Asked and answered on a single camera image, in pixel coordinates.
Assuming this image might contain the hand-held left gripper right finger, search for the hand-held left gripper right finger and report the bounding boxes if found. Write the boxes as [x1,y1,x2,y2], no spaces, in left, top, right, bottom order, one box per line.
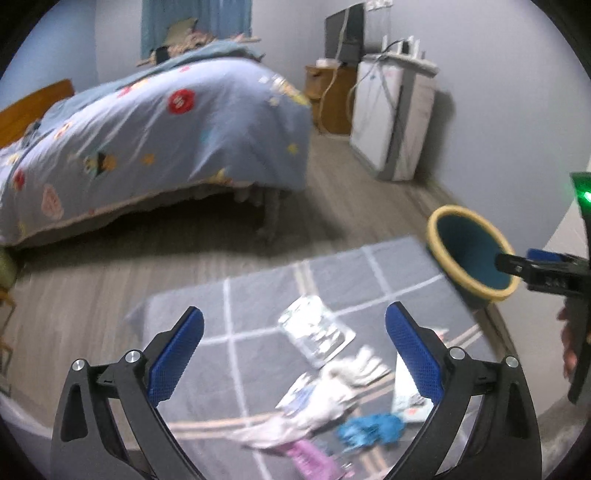
[385,302,542,480]

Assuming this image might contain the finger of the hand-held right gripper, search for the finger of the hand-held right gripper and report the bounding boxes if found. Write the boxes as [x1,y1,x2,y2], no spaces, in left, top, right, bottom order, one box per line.
[527,249,590,273]
[495,253,533,287]

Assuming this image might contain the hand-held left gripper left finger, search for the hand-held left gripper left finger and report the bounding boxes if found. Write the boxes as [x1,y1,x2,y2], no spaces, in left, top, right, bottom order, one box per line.
[50,306,205,480]

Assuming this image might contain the green white medicine box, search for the green white medicine box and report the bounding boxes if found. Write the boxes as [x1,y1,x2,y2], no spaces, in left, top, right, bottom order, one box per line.
[392,355,437,423]

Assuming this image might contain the yellow rimmed teal bin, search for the yellow rimmed teal bin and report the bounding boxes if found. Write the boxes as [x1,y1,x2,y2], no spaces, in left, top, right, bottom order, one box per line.
[426,205,520,310]

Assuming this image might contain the white gloves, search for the white gloves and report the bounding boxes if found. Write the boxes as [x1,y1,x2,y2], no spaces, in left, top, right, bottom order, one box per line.
[295,346,393,430]

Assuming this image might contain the blue glove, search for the blue glove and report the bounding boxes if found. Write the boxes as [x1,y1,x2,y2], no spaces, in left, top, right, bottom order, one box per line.
[336,413,403,448]

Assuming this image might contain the silver foil medicine sachet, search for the silver foil medicine sachet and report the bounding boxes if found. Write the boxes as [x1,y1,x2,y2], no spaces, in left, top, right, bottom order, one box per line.
[278,295,355,368]

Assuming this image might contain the pink plastic packet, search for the pink plastic packet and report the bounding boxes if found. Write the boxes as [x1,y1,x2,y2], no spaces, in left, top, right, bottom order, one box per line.
[286,438,339,480]

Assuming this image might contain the person's right hand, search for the person's right hand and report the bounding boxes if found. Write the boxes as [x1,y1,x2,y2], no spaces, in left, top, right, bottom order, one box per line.
[557,305,581,385]

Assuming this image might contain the grey checked mat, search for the grey checked mat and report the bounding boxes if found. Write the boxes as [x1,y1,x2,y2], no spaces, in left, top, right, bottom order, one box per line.
[126,236,509,480]

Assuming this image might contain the small white printed packet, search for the small white printed packet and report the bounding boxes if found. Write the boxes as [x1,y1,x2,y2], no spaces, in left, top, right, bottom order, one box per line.
[277,374,320,412]

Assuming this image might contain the wooden chair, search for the wooden chair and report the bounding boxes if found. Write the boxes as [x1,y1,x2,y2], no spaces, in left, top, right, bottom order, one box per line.
[0,286,17,398]

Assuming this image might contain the green storage box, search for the green storage box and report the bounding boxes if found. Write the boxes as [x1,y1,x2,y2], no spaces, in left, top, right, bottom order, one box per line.
[0,249,17,289]

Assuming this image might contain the white air purifier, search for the white air purifier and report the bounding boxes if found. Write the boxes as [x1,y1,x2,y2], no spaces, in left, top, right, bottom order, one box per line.
[349,52,437,182]

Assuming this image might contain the bed with cartoon duvet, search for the bed with cartoon duvet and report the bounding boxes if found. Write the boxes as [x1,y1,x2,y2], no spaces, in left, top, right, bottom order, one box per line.
[0,39,311,246]

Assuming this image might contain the white router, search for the white router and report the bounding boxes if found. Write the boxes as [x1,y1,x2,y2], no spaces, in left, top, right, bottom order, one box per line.
[381,38,426,59]

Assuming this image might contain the wooden nightstand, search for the wooden nightstand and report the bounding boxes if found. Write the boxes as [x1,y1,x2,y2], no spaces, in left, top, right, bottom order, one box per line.
[305,58,359,136]

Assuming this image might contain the black monitor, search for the black monitor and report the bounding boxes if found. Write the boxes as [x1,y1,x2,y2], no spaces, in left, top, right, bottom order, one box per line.
[324,4,365,64]

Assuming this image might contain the wooden bed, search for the wooden bed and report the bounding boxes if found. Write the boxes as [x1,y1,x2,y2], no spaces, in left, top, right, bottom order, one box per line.
[0,39,311,252]

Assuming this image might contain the pile of plaid clothes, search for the pile of plaid clothes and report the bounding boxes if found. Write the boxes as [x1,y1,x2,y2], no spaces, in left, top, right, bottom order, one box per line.
[152,31,260,62]

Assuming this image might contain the green pillow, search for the green pillow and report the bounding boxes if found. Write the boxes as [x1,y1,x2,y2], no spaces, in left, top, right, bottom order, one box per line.
[166,18,199,45]

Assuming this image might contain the blue curtain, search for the blue curtain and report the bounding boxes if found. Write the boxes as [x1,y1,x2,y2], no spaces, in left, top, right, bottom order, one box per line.
[141,0,254,57]

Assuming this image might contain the cream cable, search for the cream cable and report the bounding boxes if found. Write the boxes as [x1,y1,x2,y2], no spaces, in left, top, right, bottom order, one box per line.
[318,64,346,134]

